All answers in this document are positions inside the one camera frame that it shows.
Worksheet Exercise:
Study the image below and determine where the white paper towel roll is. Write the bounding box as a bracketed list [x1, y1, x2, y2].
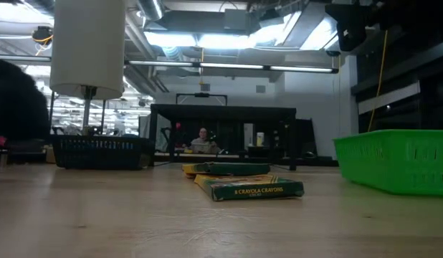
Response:
[45, 0, 126, 165]

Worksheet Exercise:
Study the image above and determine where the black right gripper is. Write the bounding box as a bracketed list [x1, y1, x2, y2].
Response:
[325, 1, 370, 52]

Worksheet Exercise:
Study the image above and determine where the long ceiling light bar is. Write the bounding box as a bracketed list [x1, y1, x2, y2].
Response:
[127, 59, 340, 75]

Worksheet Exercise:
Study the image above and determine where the black plastic slotted basket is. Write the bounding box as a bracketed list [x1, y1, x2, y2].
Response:
[50, 134, 155, 171]

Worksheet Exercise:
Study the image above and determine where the Crayola crayon box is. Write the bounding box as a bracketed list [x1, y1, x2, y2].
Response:
[193, 173, 305, 202]
[181, 161, 272, 179]

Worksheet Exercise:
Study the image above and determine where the black mesh desk riser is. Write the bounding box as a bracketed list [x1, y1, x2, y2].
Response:
[148, 103, 298, 171]

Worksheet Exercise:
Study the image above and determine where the black ceiling cord reel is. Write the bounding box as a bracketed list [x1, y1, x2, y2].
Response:
[32, 25, 54, 46]

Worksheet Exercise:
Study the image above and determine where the green plastic slotted basket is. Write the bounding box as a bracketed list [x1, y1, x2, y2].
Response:
[332, 129, 443, 197]

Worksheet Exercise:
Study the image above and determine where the yellow hanging extension cord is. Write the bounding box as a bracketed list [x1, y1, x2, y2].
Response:
[366, 30, 389, 133]

